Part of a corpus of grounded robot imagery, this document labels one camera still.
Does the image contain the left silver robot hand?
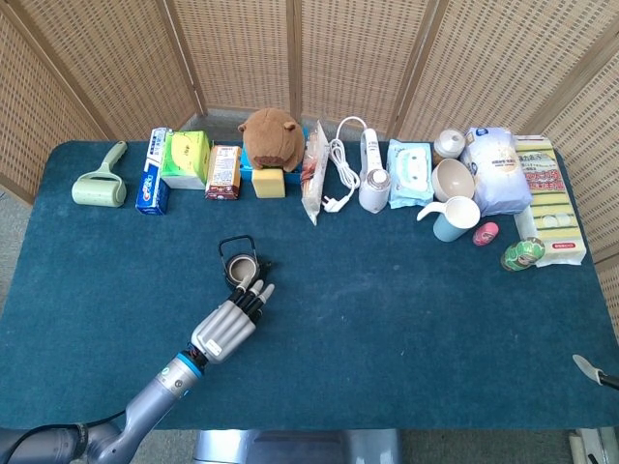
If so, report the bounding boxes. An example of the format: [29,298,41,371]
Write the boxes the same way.
[190,278,276,363]

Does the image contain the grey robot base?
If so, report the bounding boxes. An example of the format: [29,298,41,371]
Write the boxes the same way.
[192,428,402,464]

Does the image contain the black cast iron teapot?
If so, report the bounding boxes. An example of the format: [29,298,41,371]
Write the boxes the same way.
[217,235,273,292]

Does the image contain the small white jar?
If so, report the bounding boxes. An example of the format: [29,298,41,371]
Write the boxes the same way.
[431,128,467,165]

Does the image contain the blue table mat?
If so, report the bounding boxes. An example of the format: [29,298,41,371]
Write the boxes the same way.
[0,139,619,431]

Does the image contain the yellow sponge block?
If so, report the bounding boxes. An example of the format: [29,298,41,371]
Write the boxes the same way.
[251,167,287,199]

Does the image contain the blue white toothpaste box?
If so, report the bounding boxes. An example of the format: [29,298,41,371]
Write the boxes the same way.
[134,127,174,217]

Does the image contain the brown drink carton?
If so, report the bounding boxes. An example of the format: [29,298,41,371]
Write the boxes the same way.
[204,144,243,201]

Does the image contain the blue plastic box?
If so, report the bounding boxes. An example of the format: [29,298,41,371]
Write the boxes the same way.
[240,126,310,186]

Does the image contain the clear snack packet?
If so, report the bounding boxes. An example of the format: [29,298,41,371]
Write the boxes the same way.
[300,120,331,226]

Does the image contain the green tissue box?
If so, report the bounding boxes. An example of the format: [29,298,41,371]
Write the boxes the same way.
[160,130,213,190]

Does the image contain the green lint roller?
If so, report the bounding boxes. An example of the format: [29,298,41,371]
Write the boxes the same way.
[71,140,129,209]

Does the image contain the brown capybara plush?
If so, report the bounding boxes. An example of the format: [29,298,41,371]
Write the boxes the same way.
[237,107,307,174]

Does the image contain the white handheld appliance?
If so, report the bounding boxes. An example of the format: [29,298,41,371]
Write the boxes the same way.
[357,128,392,214]

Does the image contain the blue wet wipes pack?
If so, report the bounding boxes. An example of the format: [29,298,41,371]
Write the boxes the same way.
[386,138,435,210]

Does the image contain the beige bowl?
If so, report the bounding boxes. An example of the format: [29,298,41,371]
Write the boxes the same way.
[430,158,477,203]

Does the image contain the pink egg-shaped toy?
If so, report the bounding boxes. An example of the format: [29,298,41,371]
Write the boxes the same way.
[472,221,500,247]

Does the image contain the wicker folding screen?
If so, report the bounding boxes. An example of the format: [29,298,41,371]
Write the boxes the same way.
[0,0,619,310]

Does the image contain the green printed can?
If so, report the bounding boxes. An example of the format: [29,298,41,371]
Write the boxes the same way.
[500,236,546,273]

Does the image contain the white pale blue bag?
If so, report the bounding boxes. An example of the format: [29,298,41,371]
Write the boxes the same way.
[458,126,534,218]

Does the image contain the yellow green sponge pack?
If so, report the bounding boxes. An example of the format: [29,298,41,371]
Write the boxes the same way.
[513,134,588,269]

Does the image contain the white power cable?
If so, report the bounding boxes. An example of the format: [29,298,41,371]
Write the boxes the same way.
[321,116,367,215]

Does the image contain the blue cup white handle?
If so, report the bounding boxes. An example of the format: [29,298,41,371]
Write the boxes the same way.
[416,195,482,243]

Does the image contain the white metal frame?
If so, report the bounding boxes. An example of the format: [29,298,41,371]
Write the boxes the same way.
[568,427,619,464]

